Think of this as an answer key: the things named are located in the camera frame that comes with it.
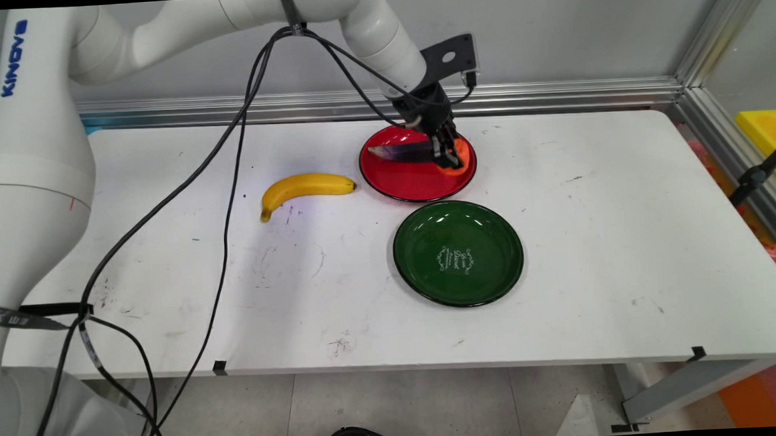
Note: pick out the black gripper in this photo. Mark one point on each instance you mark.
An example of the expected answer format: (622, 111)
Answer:
(429, 108)

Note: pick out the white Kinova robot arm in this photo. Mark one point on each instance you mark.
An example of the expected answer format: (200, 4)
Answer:
(38, 148)

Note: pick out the red round plate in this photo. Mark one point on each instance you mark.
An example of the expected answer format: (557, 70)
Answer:
(406, 181)

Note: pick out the green round plate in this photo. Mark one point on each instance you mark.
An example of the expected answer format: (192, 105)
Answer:
(429, 268)

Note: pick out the yellow banana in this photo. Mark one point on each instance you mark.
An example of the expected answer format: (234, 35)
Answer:
(301, 184)

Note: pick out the small black edge clip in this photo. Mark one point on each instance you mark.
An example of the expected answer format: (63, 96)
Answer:
(220, 367)
(698, 353)

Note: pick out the yellow plastic box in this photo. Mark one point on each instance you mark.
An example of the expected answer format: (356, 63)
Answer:
(764, 133)

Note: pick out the grey table leg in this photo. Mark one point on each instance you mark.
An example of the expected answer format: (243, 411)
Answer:
(690, 388)

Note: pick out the orange box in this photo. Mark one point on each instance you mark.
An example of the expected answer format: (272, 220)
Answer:
(759, 395)

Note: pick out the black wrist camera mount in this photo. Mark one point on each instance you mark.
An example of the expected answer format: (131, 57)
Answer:
(462, 51)

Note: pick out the long aluminium frame rail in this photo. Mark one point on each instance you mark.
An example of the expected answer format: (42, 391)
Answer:
(553, 96)

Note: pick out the short aluminium frame rail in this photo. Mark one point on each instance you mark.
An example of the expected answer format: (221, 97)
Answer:
(732, 157)

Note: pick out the aluminium frame post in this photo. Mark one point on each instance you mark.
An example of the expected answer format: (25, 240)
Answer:
(727, 26)

